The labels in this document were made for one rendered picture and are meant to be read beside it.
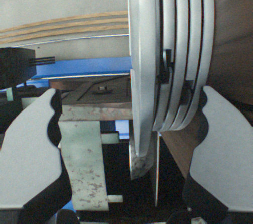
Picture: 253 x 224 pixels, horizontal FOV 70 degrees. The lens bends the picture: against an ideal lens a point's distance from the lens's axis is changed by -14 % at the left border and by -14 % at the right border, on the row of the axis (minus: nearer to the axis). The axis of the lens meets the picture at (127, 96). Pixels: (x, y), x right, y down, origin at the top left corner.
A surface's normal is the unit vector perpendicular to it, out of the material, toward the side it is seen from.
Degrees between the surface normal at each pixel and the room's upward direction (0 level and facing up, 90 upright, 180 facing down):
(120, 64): 90
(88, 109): 90
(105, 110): 90
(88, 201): 90
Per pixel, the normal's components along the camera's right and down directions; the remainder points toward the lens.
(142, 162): 0.27, 0.33
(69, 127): 0.00, 0.21
